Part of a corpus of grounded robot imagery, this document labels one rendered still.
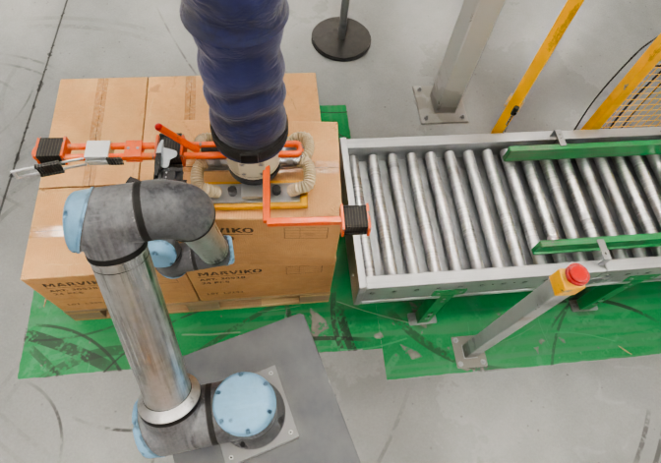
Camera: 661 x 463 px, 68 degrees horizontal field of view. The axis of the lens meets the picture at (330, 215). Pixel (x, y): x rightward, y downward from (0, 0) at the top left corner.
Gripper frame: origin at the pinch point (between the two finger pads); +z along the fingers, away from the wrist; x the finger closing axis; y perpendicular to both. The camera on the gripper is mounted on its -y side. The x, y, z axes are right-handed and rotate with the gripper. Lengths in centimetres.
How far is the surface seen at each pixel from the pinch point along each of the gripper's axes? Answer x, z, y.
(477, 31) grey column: -43, 101, 136
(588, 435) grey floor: -108, -83, 172
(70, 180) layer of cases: -53, 24, -52
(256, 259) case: -46, -18, 26
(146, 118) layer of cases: -53, 56, -25
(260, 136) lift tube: 19.9, -9.7, 30.9
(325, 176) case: -13, -2, 51
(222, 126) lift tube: 21.5, -7.5, 21.1
